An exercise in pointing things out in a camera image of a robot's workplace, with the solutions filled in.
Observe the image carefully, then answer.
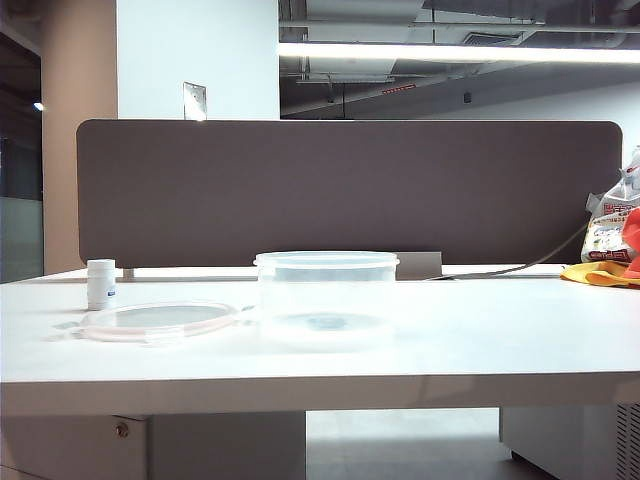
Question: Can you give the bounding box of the small white medicine bottle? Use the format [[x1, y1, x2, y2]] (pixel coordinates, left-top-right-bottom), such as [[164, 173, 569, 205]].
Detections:
[[86, 258, 118, 312]]

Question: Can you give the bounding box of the ceiling light strip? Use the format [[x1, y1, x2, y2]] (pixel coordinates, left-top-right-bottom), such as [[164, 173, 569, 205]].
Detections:
[[277, 42, 640, 64]]

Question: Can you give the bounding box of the round clear plastic box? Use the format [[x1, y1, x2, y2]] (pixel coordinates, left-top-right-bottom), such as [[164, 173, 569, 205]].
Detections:
[[253, 250, 400, 349]]

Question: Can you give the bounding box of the white drawer cabinet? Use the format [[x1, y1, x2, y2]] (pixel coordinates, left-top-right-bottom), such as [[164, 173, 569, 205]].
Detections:
[[0, 413, 307, 480]]

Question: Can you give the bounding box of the metal wall plate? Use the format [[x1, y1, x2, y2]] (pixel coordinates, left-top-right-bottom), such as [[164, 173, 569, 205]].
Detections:
[[182, 81, 208, 122]]

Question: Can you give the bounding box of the yellow cloth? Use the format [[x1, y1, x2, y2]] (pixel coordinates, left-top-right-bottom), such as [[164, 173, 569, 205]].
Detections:
[[559, 259, 640, 290]]

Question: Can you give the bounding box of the grey desk cable flap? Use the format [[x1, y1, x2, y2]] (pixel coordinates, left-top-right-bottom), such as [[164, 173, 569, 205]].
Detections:
[[397, 250, 444, 280]]

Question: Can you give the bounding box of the clear lid with pink seal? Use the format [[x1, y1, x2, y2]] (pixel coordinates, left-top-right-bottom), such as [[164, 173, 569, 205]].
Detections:
[[51, 299, 254, 347]]

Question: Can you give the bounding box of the grey cable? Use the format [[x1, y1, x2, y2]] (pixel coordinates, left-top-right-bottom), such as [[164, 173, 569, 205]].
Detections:
[[492, 219, 592, 276]]

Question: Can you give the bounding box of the orange-red cloth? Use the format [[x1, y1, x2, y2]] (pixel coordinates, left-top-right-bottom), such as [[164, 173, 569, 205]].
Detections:
[[619, 205, 640, 279]]

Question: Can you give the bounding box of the white vented cabinet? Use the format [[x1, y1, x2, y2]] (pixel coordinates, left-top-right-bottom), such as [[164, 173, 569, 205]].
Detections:
[[498, 403, 640, 480]]

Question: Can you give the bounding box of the printed plastic snack bag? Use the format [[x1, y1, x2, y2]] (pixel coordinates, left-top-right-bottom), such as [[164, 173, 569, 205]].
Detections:
[[581, 144, 640, 264]]

